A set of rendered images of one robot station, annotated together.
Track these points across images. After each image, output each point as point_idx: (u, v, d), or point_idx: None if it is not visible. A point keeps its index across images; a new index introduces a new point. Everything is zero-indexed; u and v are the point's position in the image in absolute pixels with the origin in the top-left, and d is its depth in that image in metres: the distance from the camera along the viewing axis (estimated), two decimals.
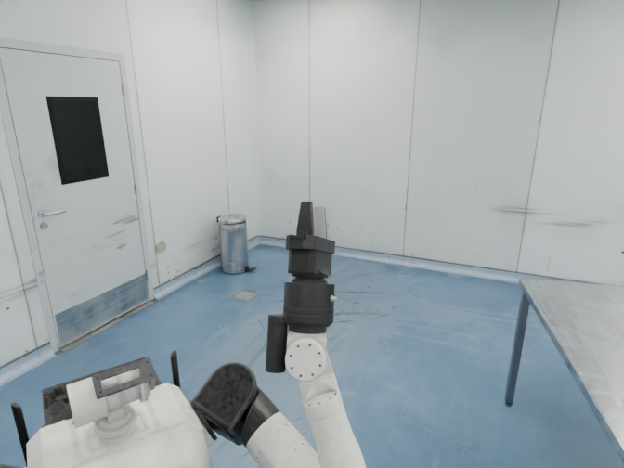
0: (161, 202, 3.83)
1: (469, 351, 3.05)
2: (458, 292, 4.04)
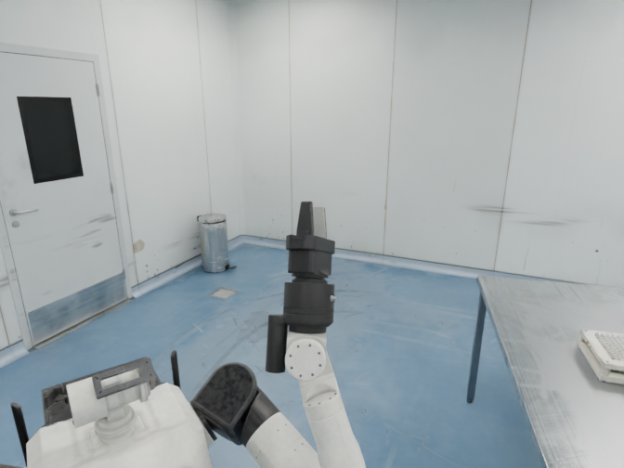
0: (138, 201, 3.87)
1: (437, 349, 3.08)
2: (435, 290, 4.07)
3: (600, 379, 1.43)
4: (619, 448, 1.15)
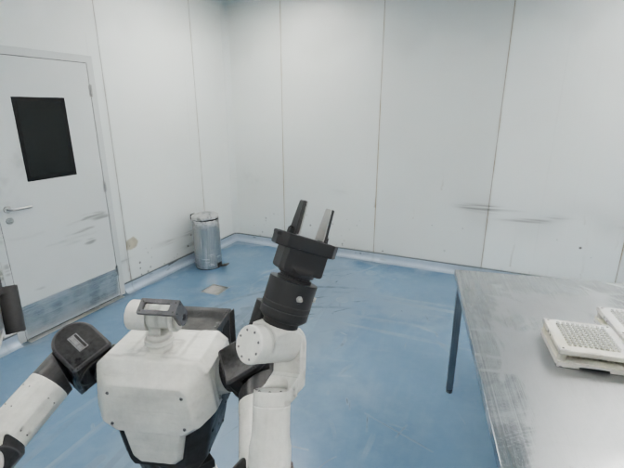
0: (132, 200, 3.95)
1: (421, 343, 3.16)
2: (422, 286, 4.15)
3: (557, 364, 1.51)
4: (565, 425, 1.23)
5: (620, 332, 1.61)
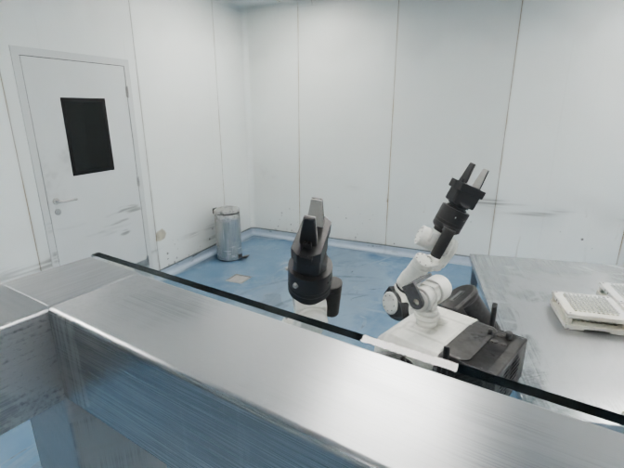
0: (161, 194, 4.21)
1: None
2: None
3: (565, 327, 1.77)
4: (573, 370, 1.49)
5: (619, 301, 1.86)
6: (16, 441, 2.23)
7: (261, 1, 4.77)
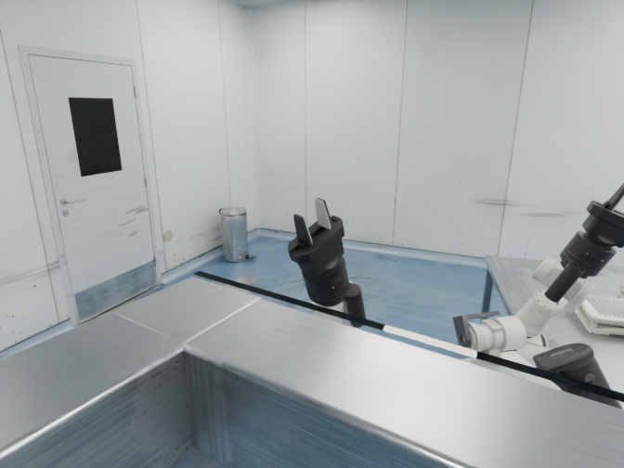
0: (168, 195, 4.17)
1: (447, 327, 3.39)
2: (442, 277, 4.38)
3: (590, 331, 1.74)
4: None
5: None
6: None
7: (267, 0, 4.73)
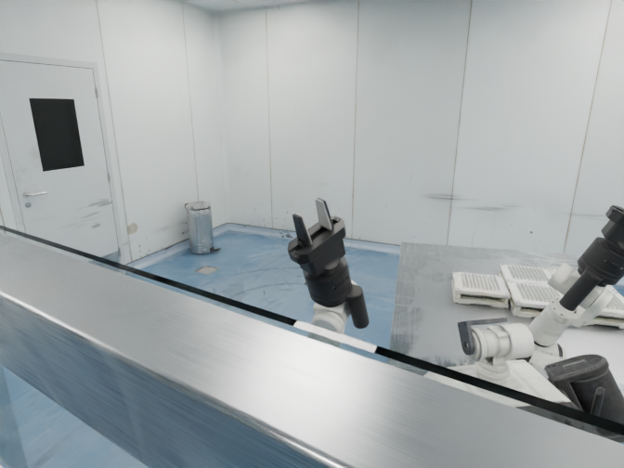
0: (132, 189, 4.44)
1: (383, 311, 3.66)
2: (392, 267, 4.65)
3: (454, 301, 2.00)
4: (443, 334, 1.72)
5: (507, 279, 2.10)
6: None
7: (230, 6, 5.00)
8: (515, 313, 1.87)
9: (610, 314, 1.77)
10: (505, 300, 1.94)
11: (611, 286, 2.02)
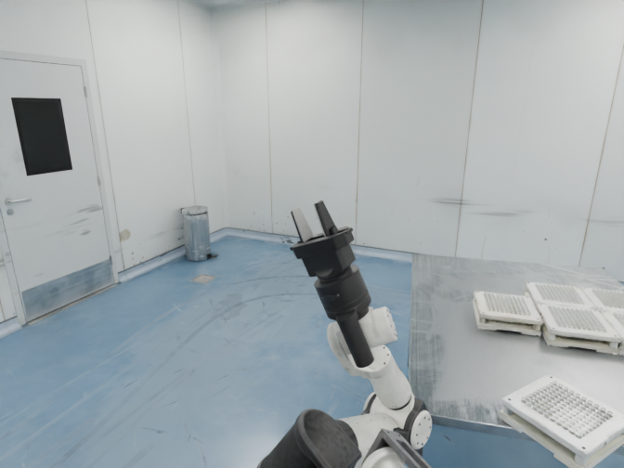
0: (124, 194, 4.21)
1: None
2: (398, 276, 4.41)
3: (477, 327, 1.77)
4: (470, 370, 1.49)
5: (537, 301, 1.86)
6: None
7: (228, 1, 4.77)
8: (550, 343, 1.64)
9: None
10: (538, 326, 1.70)
11: None
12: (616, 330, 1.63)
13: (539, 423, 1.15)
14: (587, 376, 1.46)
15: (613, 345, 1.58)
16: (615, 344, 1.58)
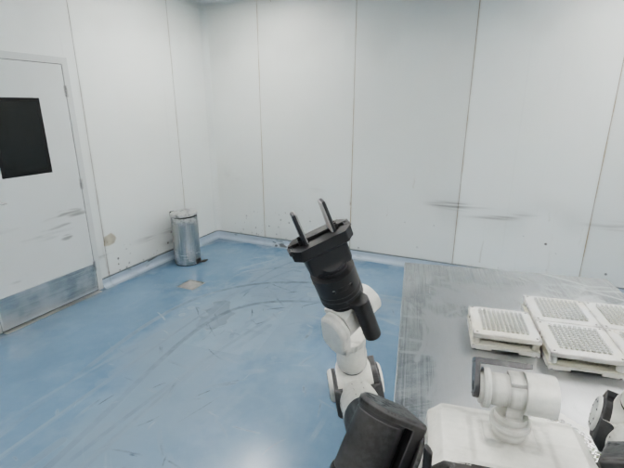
0: (109, 197, 4.06)
1: (383, 334, 3.27)
2: (393, 281, 4.26)
3: (472, 346, 1.62)
4: (461, 399, 1.34)
5: (536, 318, 1.72)
6: None
7: None
8: (550, 366, 1.49)
9: None
10: (537, 346, 1.56)
11: None
12: (623, 352, 1.48)
13: None
14: (591, 407, 1.31)
15: (619, 370, 1.44)
16: (622, 369, 1.43)
